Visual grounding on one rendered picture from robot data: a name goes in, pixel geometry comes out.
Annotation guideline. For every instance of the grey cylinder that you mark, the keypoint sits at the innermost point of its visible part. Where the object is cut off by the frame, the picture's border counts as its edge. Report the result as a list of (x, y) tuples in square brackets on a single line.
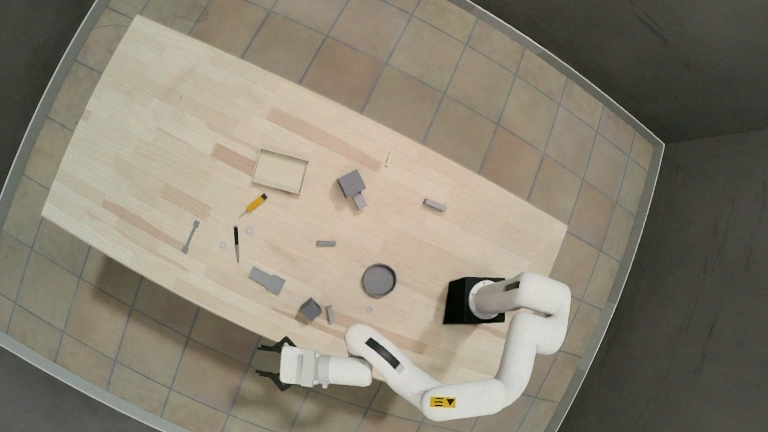
[(359, 201)]

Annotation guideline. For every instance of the beige open-top tray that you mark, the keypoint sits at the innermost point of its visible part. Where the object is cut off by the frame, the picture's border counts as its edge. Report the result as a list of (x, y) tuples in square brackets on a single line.
[(280, 170)]

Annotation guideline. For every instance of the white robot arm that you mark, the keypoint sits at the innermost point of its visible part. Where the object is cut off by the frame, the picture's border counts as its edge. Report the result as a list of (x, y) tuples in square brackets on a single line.
[(527, 335)]

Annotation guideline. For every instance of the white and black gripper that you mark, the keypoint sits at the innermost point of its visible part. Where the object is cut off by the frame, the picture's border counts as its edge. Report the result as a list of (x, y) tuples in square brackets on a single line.
[(290, 365)]

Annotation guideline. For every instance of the yellow screwdriver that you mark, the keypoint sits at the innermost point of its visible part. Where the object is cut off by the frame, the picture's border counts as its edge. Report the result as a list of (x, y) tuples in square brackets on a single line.
[(255, 203)]

